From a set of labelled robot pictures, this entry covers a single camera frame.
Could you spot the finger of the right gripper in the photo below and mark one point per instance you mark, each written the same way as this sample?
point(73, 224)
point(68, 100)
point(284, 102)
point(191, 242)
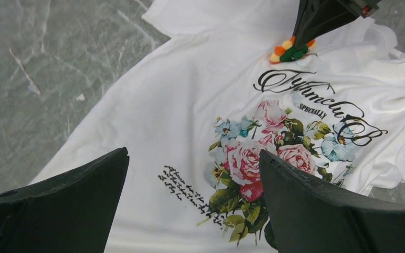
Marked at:
point(318, 17)

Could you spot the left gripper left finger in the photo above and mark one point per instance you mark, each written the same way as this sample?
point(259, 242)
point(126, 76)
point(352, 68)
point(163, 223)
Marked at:
point(69, 212)

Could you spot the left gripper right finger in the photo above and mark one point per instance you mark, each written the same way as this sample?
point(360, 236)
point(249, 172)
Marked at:
point(309, 214)

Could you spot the orange yellow pompom brooch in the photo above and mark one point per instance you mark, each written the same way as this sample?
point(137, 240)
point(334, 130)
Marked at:
point(287, 52)

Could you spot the white printed t-shirt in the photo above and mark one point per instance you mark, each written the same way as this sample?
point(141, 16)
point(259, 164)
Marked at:
point(196, 113)

